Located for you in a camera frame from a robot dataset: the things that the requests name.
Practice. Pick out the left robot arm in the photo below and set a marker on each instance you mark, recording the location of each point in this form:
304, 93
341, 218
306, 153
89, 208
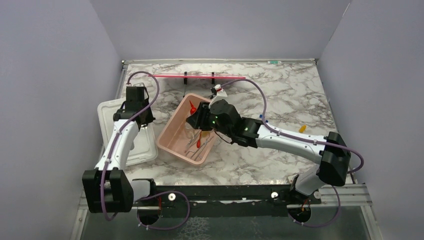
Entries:
109, 191

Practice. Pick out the small orange cap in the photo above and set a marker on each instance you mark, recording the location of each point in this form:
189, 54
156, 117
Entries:
302, 129

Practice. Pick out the bristle tube brush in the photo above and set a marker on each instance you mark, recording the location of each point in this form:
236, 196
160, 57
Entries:
205, 134

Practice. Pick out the pink plastic bin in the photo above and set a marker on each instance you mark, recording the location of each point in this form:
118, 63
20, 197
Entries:
172, 139

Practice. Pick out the black base frame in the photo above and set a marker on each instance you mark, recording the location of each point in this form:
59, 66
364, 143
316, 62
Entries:
219, 201

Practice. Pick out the metal tweezers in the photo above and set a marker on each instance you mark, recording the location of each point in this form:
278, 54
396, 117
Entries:
192, 141

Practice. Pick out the metal crucible tongs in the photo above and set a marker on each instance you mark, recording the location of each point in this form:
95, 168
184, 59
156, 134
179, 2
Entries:
197, 155

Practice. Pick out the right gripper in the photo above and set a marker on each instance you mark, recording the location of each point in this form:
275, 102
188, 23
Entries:
195, 120

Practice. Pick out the small glass jar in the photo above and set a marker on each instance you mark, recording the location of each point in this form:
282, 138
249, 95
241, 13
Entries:
189, 132

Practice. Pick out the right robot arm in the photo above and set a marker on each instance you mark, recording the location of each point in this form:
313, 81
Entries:
329, 152

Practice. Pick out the wash bottle red cap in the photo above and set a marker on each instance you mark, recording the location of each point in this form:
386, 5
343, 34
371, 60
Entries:
193, 109

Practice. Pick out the black wire stand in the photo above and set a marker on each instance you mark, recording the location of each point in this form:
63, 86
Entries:
198, 84

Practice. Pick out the white bin lid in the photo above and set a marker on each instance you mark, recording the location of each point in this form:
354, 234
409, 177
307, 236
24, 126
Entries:
124, 145

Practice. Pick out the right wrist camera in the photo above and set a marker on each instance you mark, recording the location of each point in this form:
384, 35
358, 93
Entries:
218, 93

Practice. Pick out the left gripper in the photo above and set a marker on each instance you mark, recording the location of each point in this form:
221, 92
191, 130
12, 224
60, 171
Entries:
150, 118

